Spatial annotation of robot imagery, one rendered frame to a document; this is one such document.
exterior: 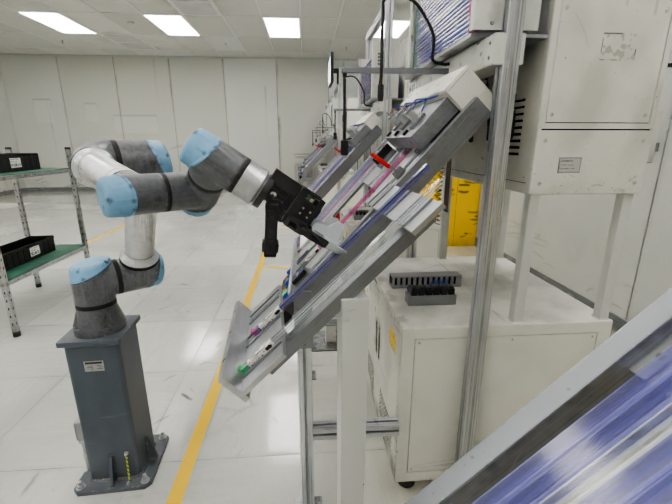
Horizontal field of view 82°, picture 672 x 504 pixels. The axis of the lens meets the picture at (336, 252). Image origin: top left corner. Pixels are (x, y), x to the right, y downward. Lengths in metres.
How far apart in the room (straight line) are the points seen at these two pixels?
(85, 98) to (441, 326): 10.40
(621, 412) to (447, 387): 1.00
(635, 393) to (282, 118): 9.66
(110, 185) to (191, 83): 9.48
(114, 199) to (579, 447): 0.71
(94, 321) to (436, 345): 1.05
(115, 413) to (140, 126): 9.32
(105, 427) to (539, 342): 1.41
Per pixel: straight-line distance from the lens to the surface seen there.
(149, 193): 0.78
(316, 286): 1.07
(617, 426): 0.33
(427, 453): 1.44
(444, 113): 1.10
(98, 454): 1.68
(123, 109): 10.68
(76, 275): 1.40
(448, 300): 1.34
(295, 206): 0.75
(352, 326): 0.84
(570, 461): 0.33
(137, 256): 1.37
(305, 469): 1.36
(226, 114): 10.01
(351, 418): 0.97
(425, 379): 1.27
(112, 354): 1.44
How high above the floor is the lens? 1.14
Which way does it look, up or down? 16 degrees down
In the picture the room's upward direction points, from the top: straight up
